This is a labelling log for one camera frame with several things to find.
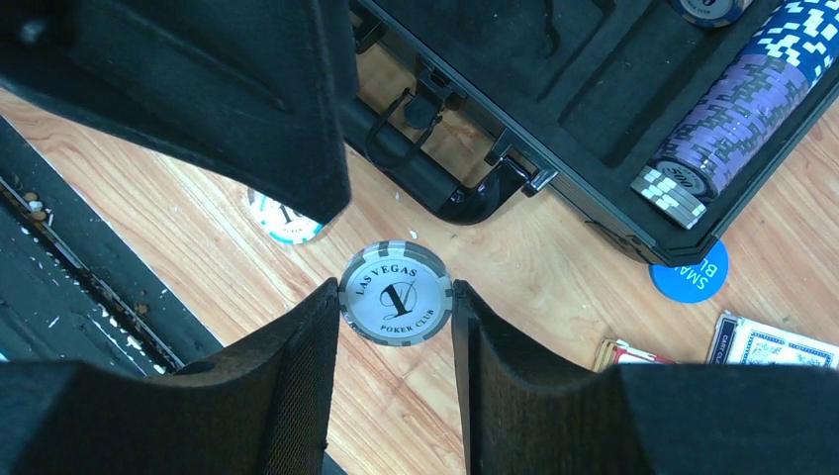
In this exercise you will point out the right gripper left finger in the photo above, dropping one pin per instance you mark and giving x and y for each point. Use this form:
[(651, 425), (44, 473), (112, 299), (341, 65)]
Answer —
[(258, 406)]

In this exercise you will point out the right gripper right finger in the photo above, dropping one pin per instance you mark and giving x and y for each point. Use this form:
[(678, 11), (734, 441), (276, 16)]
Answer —
[(527, 410)]

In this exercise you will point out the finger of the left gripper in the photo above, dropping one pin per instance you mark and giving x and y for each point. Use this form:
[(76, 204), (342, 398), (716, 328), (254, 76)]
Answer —
[(249, 89)]

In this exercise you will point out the blue white ten chip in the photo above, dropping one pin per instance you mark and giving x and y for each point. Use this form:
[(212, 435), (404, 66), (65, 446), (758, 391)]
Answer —
[(280, 222)]

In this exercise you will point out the grey white one chip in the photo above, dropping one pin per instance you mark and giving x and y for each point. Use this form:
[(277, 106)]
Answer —
[(396, 293)]

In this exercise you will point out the black poker set case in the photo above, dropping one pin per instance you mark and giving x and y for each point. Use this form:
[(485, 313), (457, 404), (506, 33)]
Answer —
[(575, 95)]

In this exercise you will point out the red playing card box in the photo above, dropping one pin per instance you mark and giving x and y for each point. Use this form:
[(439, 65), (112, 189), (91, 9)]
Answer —
[(617, 351)]

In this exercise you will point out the blue small blind button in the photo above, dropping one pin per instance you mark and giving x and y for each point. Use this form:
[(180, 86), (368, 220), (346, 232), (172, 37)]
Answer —
[(695, 283)]

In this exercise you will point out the blue playing card box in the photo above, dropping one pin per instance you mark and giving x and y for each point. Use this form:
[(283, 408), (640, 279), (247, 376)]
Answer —
[(739, 340)]

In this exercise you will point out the blue purple chip stack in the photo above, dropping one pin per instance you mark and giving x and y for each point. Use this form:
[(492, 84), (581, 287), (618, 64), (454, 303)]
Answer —
[(767, 80)]

